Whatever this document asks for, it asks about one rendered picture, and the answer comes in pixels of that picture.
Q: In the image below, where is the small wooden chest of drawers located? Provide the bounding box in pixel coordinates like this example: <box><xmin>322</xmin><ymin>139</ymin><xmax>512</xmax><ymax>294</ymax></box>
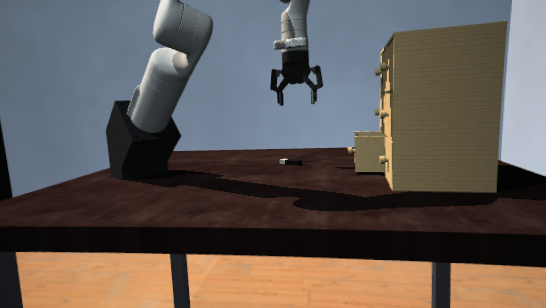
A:
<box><xmin>380</xmin><ymin>21</ymin><xmax>507</xmax><ymax>193</ymax></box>

